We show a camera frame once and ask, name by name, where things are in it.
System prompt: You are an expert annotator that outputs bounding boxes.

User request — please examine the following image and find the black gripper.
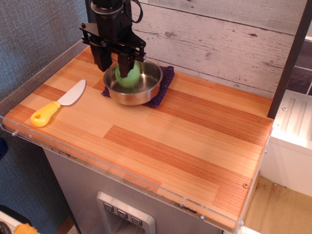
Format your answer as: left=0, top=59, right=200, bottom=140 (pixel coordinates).
left=79, top=11, right=146, bottom=78

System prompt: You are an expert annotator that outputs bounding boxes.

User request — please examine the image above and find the green toy pear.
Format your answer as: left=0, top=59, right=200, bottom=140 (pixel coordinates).
left=115, top=61, right=140, bottom=88

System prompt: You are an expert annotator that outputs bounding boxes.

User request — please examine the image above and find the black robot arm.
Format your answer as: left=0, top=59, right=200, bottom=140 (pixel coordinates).
left=79, top=0, right=146, bottom=78

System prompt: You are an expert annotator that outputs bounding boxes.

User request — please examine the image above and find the stainless steel pot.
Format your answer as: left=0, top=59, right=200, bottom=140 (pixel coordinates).
left=103, top=61, right=163, bottom=106

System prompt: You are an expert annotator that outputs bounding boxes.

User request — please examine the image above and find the purple knitted cloth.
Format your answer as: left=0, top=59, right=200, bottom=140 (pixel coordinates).
left=102, top=66, right=175, bottom=108

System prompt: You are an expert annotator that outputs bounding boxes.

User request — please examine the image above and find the silver toy fridge cabinet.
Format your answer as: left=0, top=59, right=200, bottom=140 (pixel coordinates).
left=44, top=150, right=223, bottom=234

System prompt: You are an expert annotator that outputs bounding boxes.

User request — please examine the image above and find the silver ice dispenser panel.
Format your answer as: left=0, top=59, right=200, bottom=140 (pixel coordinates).
left=97, top=191, right=156, bottom=234

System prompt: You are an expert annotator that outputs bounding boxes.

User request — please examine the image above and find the clear acrylic edge guard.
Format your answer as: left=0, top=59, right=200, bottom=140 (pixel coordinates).
left=3, top=112, right=273, bottom=233

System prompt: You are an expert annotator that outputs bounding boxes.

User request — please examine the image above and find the orange yellow object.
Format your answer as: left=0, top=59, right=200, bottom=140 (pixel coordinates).
left=13, top=224, right=38, bottom=234

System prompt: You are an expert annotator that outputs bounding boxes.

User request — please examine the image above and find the white toy sink unit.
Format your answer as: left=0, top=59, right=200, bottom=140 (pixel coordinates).
left=259, top=36, right=312, bottom=195

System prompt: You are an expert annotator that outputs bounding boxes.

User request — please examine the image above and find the yellow handled toy knife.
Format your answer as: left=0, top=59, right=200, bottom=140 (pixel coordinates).
left=30, top=79, right=86, bottom=127

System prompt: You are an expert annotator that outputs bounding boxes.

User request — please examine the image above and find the dark right shelf post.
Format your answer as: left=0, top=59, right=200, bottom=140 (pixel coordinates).
left=267, top=0, right=312, bottom=119

